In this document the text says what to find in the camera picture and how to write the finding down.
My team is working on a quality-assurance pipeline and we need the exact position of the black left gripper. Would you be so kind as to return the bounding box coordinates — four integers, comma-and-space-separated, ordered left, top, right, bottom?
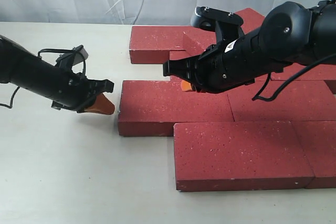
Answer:
49, 65, 115, 115

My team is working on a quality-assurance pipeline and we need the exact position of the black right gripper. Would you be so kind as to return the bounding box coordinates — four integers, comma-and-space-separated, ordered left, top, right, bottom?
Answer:
163, 29, 291, 94

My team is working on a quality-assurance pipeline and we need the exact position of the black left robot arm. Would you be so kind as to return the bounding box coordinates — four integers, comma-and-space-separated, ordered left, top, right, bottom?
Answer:
1, 36, 115, 115

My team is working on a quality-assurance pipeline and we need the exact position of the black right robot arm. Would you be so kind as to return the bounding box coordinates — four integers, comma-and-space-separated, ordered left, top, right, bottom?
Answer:
163, 1, 335, 94

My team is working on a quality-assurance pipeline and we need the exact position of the front large red brick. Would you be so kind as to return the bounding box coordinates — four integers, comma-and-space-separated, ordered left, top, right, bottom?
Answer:
174, 121, 314, 192

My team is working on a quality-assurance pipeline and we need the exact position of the middle row red brick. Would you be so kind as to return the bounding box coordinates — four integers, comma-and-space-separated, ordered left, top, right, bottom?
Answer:
228, 80, 335, 121

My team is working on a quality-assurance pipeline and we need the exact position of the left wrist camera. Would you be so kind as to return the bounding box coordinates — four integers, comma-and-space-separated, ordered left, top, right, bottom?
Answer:
55, 45, 89, 73

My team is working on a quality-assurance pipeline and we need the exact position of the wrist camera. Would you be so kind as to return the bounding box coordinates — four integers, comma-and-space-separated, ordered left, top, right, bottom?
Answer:
55, 45, 89, 73
191, 6, 244, 43

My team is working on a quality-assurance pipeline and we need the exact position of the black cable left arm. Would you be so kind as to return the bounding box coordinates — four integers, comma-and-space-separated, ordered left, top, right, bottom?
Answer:
0, 47, 87, 109

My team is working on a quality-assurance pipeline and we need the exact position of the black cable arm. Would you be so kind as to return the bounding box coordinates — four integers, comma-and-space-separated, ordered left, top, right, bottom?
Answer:
251, 0, 336, 103
0, 47, 87, 109

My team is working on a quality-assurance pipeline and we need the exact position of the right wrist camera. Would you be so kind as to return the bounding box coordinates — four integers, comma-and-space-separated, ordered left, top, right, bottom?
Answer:
191, 6, 244, 43

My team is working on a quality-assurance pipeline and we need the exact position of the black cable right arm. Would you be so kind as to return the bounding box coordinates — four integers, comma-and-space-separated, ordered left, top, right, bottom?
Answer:
251, 0, 336, 103

